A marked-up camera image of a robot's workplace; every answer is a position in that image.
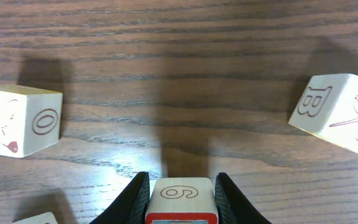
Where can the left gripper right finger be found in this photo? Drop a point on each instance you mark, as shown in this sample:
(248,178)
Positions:
(233,206)

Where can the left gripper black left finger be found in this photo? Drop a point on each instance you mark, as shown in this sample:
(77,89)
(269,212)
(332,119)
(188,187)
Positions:
(130,205)

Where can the red letter I block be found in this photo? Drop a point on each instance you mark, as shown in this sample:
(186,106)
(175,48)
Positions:
(182,200)

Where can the wooden block yellow side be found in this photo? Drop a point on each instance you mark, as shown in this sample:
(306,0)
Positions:
(328,109)

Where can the wooden block green picture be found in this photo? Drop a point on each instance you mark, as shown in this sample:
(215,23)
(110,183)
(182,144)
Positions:
(29,119)

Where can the red letter A block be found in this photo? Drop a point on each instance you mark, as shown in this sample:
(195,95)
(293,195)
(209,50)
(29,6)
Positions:
(44,218)

